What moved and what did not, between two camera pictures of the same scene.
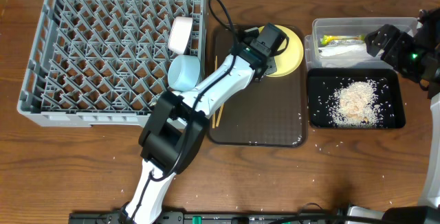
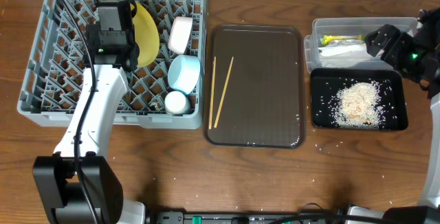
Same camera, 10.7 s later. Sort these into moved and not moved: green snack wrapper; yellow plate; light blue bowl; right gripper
Moved: yellow plate
Not moved: right gripper; light blue bowl; green snack wrapper
